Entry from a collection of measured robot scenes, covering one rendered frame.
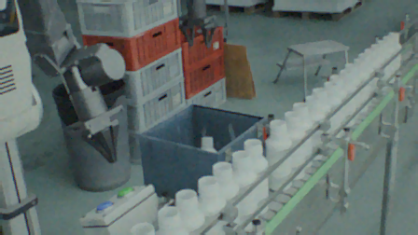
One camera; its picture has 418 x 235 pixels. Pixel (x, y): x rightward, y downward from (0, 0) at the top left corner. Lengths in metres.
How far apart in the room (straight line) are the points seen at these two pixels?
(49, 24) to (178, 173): 0.87
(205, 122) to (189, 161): 0.34
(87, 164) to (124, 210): 2.29
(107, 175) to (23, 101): 2.02
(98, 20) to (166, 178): 1.89
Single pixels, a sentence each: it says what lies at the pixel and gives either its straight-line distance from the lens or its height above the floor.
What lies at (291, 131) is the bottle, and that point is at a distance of 1.25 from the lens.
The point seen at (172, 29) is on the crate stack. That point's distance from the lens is 3.76.
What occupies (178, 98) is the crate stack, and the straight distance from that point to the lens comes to 3.89.
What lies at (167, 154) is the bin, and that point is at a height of 0.90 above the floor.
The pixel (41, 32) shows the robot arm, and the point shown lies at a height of 1.45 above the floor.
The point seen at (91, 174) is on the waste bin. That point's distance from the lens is 3.33.
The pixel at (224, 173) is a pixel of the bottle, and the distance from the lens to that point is 1.01.
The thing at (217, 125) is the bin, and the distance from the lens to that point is 1.92.
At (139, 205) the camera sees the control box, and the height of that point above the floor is 1.10.
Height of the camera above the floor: 1.64
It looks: 22 degrees down
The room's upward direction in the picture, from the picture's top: 4 degrees counter-clockwise
